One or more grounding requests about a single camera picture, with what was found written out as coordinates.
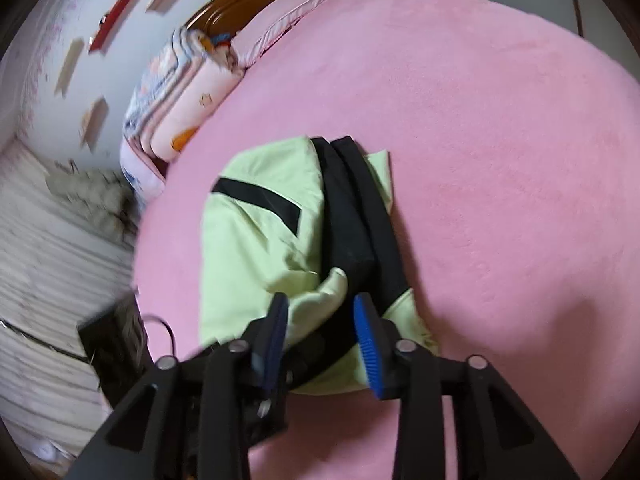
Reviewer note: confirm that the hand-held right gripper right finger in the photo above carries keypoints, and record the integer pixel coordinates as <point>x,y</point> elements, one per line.
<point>366,340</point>

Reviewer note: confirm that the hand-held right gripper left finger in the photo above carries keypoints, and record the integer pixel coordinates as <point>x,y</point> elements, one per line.
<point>276,330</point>

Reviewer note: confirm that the folded pink printed quilt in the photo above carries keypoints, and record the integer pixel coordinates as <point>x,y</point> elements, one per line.
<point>185,95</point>

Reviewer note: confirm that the pale green puffer coat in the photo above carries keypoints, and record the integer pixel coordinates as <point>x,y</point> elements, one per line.
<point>95,200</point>

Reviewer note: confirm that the pink pillow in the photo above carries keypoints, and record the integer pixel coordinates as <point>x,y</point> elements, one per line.
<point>280,30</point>

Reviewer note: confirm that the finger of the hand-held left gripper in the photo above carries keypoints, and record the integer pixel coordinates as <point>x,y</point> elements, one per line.
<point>270,417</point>

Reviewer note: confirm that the white patterned curtain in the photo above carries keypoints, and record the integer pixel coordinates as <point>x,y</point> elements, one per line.
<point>55,285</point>

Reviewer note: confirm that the bed with pink sheet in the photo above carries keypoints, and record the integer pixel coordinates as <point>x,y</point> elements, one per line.
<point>500,160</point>

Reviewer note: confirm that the green and black hooded jacket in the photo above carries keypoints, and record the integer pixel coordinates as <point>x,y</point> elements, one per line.
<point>250,260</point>

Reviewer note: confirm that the red wall picture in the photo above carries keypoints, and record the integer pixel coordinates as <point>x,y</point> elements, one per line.
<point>112,22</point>

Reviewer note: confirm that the white printed pillow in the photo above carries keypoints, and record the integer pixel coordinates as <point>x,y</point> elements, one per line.
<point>142,175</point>

